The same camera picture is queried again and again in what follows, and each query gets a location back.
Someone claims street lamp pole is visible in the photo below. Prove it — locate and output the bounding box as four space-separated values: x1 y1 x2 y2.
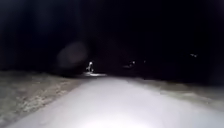
87 60 95 73

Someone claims pale grey paved path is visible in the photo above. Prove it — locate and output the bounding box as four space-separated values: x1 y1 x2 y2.
4 73 224 128

